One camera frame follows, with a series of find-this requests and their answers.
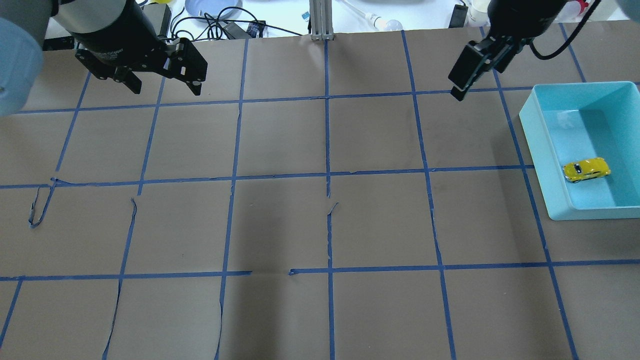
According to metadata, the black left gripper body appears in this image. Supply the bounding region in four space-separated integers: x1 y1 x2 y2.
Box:
75 5 208 83

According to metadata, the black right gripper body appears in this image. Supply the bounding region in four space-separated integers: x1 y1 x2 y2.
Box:
487 0 566 56

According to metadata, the yellow toy beetle car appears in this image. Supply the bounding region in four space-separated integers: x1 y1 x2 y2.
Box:
562 157 611 183

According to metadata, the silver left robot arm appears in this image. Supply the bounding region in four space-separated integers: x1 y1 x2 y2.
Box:
0 0 208 116

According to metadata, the white paper cup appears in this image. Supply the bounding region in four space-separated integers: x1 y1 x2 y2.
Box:
467 0 491 27

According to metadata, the black power adapter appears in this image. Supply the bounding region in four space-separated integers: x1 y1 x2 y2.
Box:
142 3 171 38

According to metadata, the blue plastic plate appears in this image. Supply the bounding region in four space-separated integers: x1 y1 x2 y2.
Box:
183 0 243 19

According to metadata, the teal plastic storage bin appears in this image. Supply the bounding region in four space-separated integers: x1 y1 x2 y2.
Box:
519 80 640 221

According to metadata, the aluminium frame post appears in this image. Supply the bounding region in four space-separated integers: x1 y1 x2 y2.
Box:
308 0 335 41

